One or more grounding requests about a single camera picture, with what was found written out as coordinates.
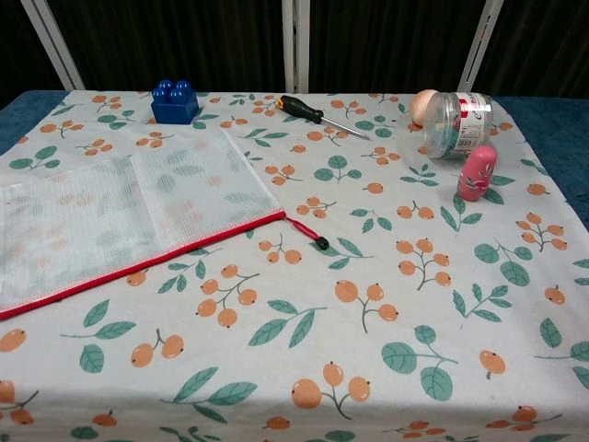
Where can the pink strawberry toy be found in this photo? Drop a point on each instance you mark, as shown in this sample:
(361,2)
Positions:
(476,174)

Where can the peach coloured egg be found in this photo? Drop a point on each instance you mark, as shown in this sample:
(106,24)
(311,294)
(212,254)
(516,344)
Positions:
(419,107)

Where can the blue toy brick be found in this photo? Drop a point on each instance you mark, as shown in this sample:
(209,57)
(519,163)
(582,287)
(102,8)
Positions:
(175,110)

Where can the clear plastic jar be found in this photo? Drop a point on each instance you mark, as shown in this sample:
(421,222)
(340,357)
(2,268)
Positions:
(455,126)

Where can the floral fruit print tablecloth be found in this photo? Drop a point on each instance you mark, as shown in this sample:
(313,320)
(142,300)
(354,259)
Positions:
(322,304)

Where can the black pleated curtain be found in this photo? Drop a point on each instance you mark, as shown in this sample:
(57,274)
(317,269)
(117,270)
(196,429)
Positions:
(184,37)

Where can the white metal frame post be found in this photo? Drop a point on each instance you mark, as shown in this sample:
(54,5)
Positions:
(53,43)
(296,46)
(481,46)

